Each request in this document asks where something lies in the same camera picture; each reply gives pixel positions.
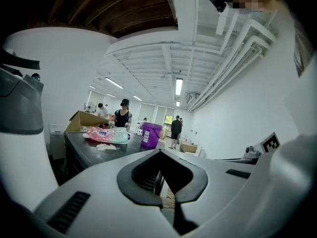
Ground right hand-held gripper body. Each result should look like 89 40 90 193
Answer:
242 131 282 160

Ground open cardboard box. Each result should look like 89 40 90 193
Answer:
66 110 111 134

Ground black counter unit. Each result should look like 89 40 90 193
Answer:
63 129 160 184

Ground black head-mounted camera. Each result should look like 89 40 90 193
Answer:
208 0 228 13

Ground white low cabinet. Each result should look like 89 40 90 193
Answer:
49 122 66 160

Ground purple plastic bucket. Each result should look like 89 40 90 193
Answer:
140 121 163 148

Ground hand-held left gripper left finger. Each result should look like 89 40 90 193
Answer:
33 148 179 238

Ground pink plastic packet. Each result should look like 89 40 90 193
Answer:
82 126 131 145

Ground crumpled white tissue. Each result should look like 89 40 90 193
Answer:
96 143 117 152

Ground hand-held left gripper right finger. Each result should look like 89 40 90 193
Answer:
160 148 259 238

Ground white air conditioner unit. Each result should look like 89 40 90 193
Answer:
186 92 200 104

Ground white ceiling pipes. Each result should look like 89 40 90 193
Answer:
187 18 277 113

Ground long ceiling light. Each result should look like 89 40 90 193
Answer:
105 77 124 89
175 77 184 96

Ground grey white plastic device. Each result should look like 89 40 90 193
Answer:
0 47 59 209

